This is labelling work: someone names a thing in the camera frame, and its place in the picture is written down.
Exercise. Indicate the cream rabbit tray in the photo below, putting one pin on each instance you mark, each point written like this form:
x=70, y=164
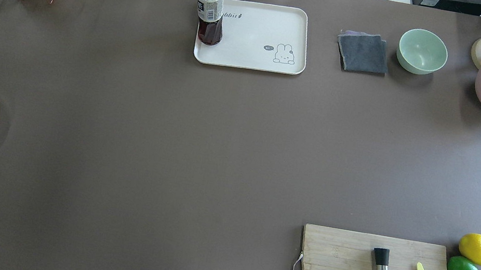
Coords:
x=258, y=36

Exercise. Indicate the dark tea bottle on tray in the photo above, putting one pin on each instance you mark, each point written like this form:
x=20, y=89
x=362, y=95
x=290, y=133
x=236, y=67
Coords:
x=210, y=14

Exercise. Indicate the grey folded cloth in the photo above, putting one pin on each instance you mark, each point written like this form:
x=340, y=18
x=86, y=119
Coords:
x=362, y=52

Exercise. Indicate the green bowl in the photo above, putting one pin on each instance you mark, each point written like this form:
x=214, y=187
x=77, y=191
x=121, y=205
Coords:
x=421, y=52

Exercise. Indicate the yellow lemon far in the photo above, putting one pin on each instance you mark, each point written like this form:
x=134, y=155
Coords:
x=470, y=247

